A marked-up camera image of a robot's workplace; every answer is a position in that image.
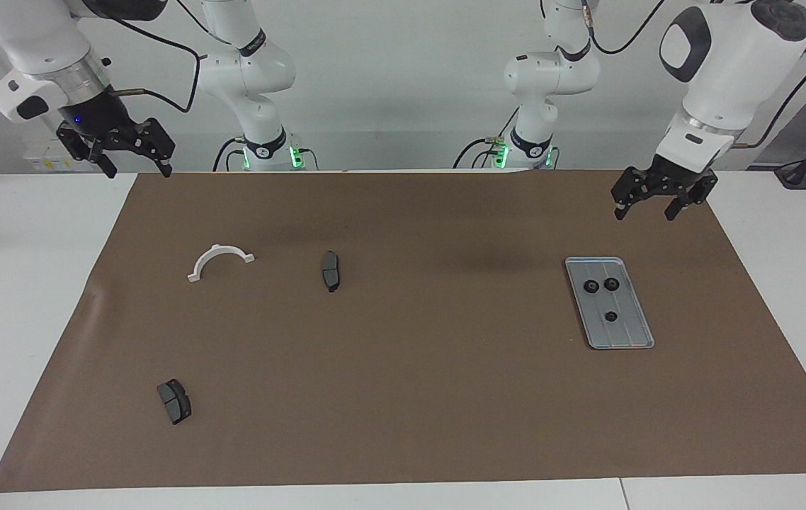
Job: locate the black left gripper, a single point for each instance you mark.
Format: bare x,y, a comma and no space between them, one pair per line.
679,180

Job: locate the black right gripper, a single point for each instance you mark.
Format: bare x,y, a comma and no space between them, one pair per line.
98,120

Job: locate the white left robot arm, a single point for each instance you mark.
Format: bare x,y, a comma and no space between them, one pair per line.
729,71

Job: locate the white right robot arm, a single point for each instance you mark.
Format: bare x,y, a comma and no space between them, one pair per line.
20,35

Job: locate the silver metal tray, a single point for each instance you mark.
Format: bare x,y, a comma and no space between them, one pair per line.
622,333

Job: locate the slim dark grey brake pad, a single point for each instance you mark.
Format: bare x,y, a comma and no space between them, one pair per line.
331,273

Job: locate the wide dark grey brake pad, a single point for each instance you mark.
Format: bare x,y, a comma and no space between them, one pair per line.
175,404

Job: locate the brown paper table mat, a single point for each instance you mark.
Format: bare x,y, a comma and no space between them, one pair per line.
445,389

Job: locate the white wall socket box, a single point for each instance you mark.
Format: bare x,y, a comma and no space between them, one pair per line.
38,152

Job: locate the white semicircular plastic bracket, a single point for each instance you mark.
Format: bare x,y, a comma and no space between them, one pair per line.
221,249

